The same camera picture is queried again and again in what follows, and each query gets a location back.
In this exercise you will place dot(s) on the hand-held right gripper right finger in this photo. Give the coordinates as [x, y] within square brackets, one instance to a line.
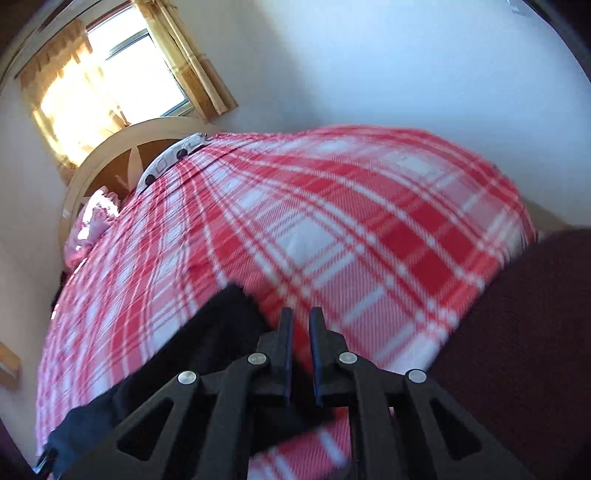
[316, 364]

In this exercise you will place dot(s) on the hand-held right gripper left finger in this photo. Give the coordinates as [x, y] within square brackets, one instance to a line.
[287, 355]

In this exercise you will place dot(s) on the black pants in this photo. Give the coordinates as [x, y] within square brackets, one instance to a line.
[221, 323]

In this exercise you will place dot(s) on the red plaid bed sheet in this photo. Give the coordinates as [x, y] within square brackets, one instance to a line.
[323, 207]

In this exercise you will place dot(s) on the dark maroon cloth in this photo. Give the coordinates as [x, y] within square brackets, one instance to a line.
[531, 346]

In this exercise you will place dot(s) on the white dotted pillow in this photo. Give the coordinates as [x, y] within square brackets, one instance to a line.
[173, 154]

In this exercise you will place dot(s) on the pink floral pillow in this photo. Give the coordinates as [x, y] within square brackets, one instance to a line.
[94, 217]

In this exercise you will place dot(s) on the cream wooden headboard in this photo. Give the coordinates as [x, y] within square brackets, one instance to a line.
[115, 142]

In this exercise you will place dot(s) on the wooden furniture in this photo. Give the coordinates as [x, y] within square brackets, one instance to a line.
[11, 364]

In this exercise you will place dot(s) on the yellow patterned curtain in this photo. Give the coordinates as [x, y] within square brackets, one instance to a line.
[198, 69]

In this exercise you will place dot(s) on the window behind headboard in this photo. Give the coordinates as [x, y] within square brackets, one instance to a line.
[138, 69]

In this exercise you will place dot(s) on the sheer yellow curtain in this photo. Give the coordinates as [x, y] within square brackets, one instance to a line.
[69, 92]

